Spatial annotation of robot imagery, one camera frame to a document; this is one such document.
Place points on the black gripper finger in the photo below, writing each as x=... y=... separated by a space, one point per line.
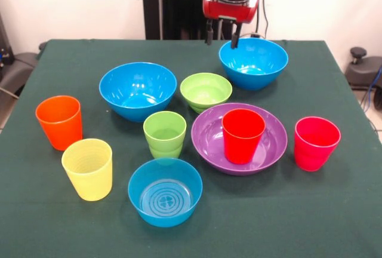
x=209 y=35
x=235 y=40

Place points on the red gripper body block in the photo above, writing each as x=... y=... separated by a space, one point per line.
x=229 y=10

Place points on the red plastic cup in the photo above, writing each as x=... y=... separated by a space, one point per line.
x=243 y=141

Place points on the large blue plastic bowl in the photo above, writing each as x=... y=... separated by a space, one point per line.
x=137 y=84
x=253 y=70

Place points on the green plastic cup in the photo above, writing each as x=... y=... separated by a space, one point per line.
x=165 y=153
x=164 y=129

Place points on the purple plastic bowl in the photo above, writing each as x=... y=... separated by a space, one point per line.
x=209 y=144

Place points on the dark grey machine foot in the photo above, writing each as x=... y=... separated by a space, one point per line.
x=364 y=70
x=18 y=70

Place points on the pink plastic cup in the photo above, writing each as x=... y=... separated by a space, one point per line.
x=316 y=147

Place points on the orange plastic cup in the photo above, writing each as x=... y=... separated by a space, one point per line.
x=59 y=126

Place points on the yellow plastic cup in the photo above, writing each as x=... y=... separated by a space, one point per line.
x=89 y=177

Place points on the dark green tablecloth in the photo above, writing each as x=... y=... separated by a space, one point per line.
x=268 y=225

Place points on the small patterned blue bowl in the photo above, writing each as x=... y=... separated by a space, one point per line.
x=165 y=219

